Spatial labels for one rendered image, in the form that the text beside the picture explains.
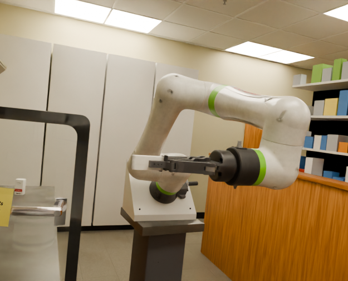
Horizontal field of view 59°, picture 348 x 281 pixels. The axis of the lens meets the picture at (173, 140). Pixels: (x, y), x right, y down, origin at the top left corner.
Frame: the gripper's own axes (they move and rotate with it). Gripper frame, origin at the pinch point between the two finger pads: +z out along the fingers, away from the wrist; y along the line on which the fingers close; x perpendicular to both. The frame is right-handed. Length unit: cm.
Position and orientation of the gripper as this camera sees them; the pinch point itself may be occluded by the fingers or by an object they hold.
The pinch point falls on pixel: (147, 162)
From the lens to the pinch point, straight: 66.4
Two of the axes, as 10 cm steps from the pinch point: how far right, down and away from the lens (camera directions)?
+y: 3.7, 0.8, -9.2
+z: -9.2, -0.7, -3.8
